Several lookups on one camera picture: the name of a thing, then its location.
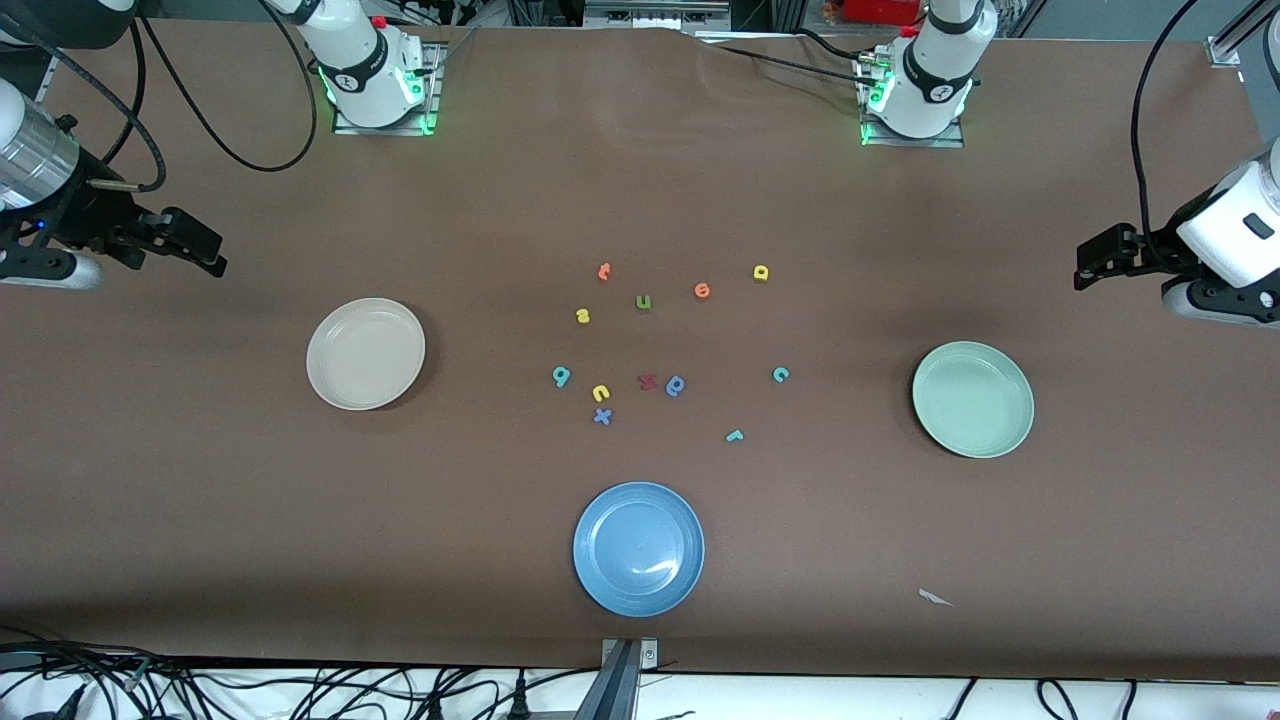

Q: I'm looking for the green plate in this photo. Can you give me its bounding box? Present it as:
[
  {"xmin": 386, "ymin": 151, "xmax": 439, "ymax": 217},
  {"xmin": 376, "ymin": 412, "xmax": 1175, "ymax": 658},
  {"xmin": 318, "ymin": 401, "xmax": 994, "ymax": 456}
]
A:
[{"xmin": 911, "ymin": 340, "xmax": 1035, "ymax": 460}]

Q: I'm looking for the beige brown plate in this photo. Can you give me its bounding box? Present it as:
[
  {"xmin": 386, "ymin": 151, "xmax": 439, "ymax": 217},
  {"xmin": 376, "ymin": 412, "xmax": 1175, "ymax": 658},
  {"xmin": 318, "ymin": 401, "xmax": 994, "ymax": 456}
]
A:
[{"xmin": 305, "ymin": 297, "xmax": 427, "ymax": 412}]

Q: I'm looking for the red box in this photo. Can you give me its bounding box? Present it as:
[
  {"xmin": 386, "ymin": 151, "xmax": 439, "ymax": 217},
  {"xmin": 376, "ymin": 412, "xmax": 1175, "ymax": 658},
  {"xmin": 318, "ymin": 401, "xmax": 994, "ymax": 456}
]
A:
[{"xmin": 845, "ymin": 0, "xmax": 921, "ymax": 26}]

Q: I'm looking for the brown table cover sheet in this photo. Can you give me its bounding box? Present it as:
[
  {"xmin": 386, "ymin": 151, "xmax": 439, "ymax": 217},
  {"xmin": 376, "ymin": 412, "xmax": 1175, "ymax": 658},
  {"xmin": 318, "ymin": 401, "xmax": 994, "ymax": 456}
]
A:
[{"xmin": 0, "ymin": 18, "xmax": 1280, "ymax": 683}]

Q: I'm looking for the grey metal box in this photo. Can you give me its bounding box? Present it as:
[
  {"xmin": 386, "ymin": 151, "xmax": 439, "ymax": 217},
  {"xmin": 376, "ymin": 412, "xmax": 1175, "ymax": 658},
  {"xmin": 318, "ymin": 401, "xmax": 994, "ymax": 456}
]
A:
[{"xmin": 585, "ymin": 0, "xmax": 731, "ymax": 31}]

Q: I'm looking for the blue plate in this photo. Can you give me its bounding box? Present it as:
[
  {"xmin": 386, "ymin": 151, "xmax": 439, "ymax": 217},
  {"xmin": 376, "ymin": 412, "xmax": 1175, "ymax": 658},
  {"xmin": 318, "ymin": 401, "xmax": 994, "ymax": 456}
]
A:
[{"xmin": 572, "ymin": 481, "xmax": 706, "ymax": 619}]

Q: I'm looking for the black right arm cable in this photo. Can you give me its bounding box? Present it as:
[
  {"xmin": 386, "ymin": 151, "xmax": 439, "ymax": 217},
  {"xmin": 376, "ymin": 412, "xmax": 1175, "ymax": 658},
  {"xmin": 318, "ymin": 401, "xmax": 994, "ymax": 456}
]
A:
[{"xmin": 20, "ymin": 15, "xmax": 319, "ymax": 193}]

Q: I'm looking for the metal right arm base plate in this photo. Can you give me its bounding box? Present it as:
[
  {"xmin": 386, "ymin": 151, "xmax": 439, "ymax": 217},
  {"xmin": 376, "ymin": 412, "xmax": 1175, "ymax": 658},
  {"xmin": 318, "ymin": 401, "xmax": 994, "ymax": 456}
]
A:
[{"xmin": 333, "ymin": 42, "xmax": 447, "ymax": 136}]

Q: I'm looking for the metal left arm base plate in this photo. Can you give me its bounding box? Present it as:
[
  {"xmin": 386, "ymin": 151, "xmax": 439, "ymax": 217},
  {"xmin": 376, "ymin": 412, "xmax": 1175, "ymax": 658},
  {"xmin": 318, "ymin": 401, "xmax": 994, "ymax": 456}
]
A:
[{"xmin": 858, "ymin": 55, "xmax": 967, "ymax": 149}]

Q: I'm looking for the aluminium frame profile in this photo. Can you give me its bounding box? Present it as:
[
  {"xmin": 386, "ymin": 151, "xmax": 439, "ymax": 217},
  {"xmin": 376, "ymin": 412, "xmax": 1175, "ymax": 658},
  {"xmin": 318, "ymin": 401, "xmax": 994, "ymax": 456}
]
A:
[{"xmin": 1205, "ymin": 0, "xmax": 1280, "ymax": 69}]

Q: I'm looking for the black cable to arm base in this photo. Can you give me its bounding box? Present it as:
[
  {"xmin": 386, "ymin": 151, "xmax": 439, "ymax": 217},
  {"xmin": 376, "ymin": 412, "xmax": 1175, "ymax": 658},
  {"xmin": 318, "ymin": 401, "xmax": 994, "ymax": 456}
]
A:
[{"xmin": 690, "ymin": 28, "xmax": 876, "ymax": 86}]

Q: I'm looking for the grey floor cable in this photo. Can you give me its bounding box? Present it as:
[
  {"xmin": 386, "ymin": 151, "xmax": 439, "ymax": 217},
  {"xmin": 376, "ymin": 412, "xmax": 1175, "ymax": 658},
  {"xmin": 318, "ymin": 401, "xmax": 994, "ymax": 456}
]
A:
[{"xmin": 0, "ymin": 640, "xmax": 161, "ymax": 691}]

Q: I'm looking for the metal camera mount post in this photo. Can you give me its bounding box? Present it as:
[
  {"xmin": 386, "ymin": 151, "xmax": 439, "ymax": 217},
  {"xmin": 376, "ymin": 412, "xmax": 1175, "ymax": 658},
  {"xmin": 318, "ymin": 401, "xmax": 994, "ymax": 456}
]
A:
[{"xmin": 575, "ymin": 638, "xmax": 659, "ymax": 720}]

